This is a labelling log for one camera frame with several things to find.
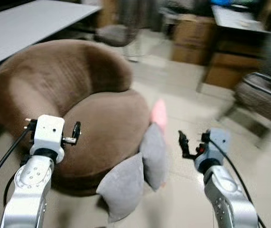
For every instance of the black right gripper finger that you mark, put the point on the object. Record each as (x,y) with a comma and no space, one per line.
(184,144)

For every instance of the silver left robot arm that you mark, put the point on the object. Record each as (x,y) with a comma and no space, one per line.
(28,190)

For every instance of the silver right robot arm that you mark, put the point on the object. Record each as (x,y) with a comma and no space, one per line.
(228,199)

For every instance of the brown round plush sofa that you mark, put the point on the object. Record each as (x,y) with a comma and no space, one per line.
(102,128)

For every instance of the small grey pillow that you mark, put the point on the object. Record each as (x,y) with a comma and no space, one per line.
(154,156)

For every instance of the large grey pillow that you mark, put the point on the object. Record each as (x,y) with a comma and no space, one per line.
(123,190)

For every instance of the wooden desk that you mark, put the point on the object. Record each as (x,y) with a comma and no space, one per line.
(232,61)

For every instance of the white table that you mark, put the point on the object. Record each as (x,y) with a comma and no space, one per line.
(26,26)

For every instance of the brown cardboard box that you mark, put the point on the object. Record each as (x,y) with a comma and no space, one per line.
(193,40)

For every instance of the grey office chair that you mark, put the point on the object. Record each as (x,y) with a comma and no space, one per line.
(114,34)

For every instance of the blue object on desk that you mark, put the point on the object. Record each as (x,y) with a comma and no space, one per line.
(221,2)

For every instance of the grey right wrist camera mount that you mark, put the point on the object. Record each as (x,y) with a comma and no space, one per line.
(219,142)

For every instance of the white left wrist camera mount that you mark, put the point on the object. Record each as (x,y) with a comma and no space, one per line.
(48,132)

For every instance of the grey chair with black frame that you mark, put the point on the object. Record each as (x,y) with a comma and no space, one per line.
(261,97)

